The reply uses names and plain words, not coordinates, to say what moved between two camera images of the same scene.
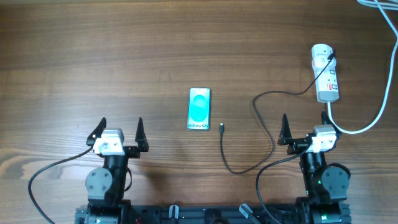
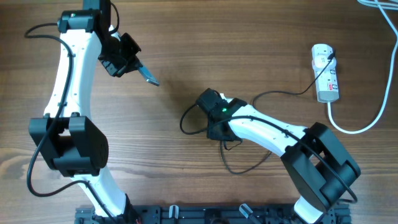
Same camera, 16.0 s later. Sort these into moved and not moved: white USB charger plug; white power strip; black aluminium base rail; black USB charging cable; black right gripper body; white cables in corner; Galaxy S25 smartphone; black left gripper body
Moved: black left gripper body; black right gripper body; Galaxy S25 smartphone
Not moved: black aluminium base rail; black USB charging cable; white power strip; white cables in corner; white USB charger plug
